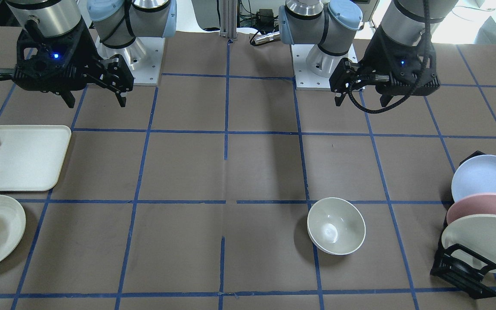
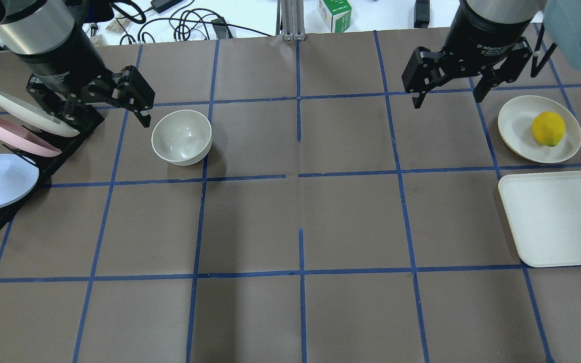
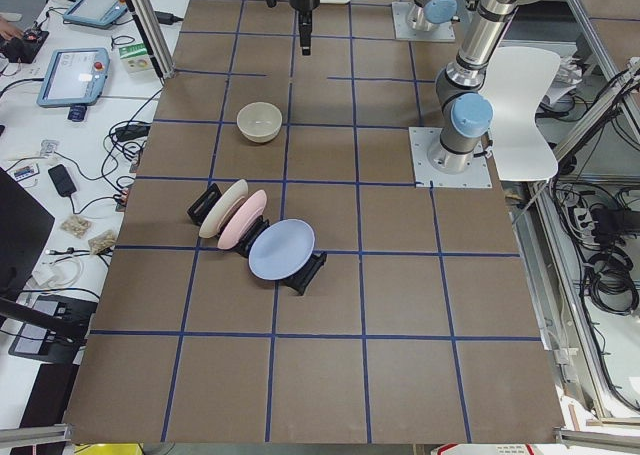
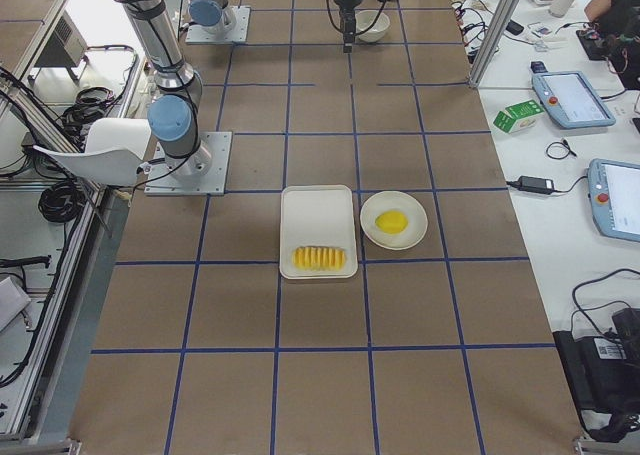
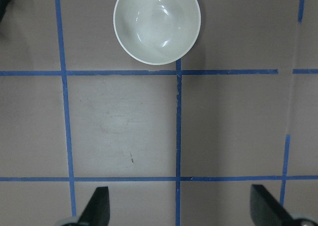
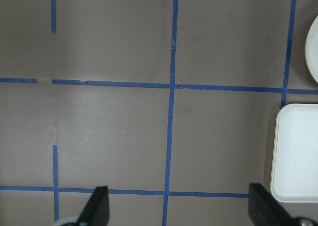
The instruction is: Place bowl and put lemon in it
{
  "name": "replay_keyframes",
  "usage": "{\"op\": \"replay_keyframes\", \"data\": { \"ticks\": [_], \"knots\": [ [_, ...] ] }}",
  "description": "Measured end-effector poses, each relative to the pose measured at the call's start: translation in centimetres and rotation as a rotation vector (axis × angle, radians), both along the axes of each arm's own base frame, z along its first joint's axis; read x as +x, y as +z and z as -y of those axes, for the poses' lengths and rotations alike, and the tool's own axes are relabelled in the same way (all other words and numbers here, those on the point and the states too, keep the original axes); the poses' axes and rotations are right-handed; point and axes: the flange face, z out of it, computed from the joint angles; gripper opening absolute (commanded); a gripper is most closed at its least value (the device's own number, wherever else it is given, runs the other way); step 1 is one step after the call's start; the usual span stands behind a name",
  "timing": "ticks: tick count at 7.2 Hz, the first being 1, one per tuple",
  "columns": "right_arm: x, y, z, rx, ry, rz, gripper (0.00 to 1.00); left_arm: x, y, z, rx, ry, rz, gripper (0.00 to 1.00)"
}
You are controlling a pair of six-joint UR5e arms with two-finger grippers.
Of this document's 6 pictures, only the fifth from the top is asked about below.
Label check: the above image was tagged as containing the white ceramic bowl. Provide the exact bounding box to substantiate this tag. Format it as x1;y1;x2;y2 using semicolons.
113;0;201;65

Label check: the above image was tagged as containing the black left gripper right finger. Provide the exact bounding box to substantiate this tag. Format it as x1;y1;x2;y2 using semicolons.
251;184;302;226

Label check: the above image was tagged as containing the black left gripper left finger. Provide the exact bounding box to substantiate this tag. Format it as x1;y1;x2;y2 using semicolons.
76;187;110;226

